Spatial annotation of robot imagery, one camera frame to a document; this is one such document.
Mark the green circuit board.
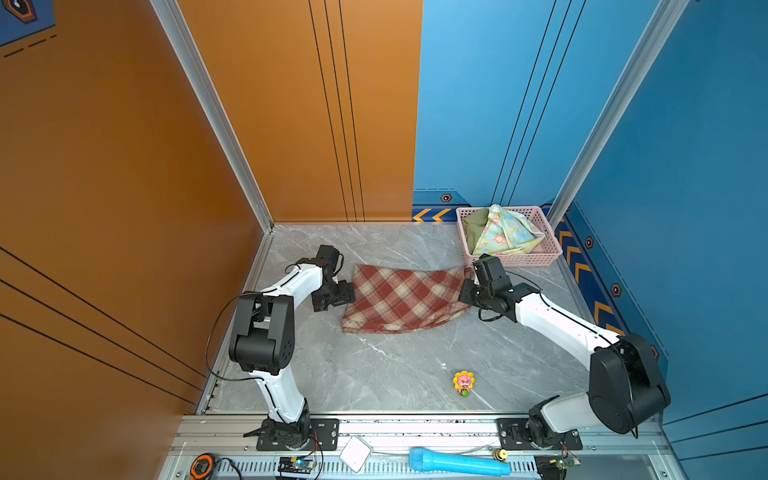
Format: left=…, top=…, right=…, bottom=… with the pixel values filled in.
left=277, top=456, right=318, bottom=479
left=550, top=455, right=581, bottom=471

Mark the floral pastel skirt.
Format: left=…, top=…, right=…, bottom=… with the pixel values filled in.
left=472, top=205, right=544, bottom=256

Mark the cyan toy microphone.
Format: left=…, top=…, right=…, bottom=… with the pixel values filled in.
left=408, top=448, right=511, bottom=477

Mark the pink perforated plastic basket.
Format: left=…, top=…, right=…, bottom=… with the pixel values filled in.
left=456, top=206, right=563, bottom=267

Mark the small brass cylinder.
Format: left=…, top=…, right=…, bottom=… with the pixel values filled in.
left=493, top=449, right=509, bottom=462

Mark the yellow sunflower toy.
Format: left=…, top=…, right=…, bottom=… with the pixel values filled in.
left=453, top=370, right=475, bottom=398

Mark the left green circuit board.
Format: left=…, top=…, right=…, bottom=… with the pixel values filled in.
left=277, top=456, right=318, bottom=479

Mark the right green circuit board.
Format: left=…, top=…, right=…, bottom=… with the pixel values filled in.
left=550, top=455, right=581, bottom=471

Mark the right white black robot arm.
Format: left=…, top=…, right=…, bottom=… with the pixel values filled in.
left=459, top=254, right=671, bottom=449

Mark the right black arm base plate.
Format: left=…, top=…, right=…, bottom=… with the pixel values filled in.
left=496, top=417, right=583, bottom=451

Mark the orange black tape measure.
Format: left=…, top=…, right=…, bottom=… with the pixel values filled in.
left=189, top=453, right=217, bottom=480

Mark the olive green skirt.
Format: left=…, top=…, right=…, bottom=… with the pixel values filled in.
left=462, top=208, right=489, bottom=253

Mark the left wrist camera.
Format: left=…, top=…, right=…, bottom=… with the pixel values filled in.
left=316, top=245, right=344, bottom=275

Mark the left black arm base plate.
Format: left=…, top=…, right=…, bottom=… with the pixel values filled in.
left=256, top=417, right=340, bottom=452

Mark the red plaid skirt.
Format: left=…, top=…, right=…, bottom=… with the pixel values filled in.
left=341, top=264, right=473, bottom=334

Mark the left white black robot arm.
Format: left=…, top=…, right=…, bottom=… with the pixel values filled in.
left=228, top=245, right=355, bottom=449

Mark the white square card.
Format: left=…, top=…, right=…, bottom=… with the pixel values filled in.
left=339, top=436, right=373, bottom=474

